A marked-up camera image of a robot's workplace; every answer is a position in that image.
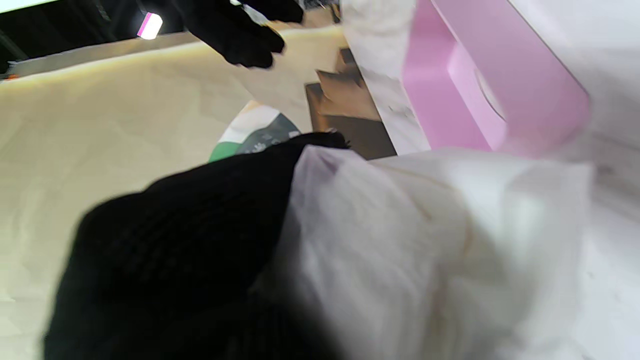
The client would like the pink tissue box cover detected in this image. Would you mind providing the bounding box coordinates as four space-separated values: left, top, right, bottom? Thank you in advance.
401 0 592 157

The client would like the green white tissue pack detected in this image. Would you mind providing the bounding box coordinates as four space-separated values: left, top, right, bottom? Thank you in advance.
209 100 596 360

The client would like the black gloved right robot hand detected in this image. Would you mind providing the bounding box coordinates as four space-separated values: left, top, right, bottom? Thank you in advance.
172 0 305 69

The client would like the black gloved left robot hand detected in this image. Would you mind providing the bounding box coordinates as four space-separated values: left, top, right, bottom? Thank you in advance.
42 131 351 360

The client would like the brown leather sofa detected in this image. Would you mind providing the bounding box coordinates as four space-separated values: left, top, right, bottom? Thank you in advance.
305 47 398 161

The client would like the bright pink white lamp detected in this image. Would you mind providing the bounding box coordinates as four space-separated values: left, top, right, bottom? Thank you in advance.
137 12 164 41

